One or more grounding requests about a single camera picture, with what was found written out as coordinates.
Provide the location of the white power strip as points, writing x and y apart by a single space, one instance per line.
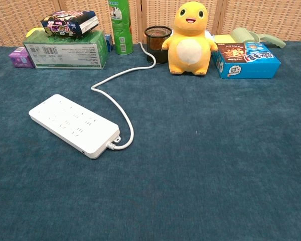
72 123

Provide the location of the dark blue table cloth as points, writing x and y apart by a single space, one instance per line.
190 150

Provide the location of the black mesh cup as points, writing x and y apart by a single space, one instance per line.
155 45

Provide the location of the yellow plush dinosaur toy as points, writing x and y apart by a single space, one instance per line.
188 50

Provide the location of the small blue box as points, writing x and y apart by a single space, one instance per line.
109 41

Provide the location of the green chips can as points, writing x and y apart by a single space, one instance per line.
121 30

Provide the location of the white wet wipes pack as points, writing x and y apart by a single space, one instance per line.
209 36

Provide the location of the green cardboard box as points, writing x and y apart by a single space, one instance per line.
65 55

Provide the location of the blue cookie box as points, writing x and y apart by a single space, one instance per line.
248 62

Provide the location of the pale green lint roller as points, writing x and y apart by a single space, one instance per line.
243 35

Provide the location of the black snack bag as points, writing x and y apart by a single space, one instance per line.
65 25

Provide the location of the small purple box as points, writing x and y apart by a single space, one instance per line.
20 59

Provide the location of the yellow plastic container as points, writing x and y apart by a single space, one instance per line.
32 32

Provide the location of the woven folding screen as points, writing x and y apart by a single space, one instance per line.
266 17

